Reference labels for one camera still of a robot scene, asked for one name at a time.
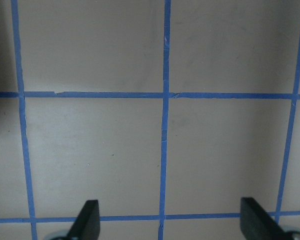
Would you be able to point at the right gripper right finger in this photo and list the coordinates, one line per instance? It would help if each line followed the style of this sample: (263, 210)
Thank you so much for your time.
(256, 224)

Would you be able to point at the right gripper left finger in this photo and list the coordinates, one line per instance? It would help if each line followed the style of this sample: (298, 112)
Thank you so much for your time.
(87, 224)

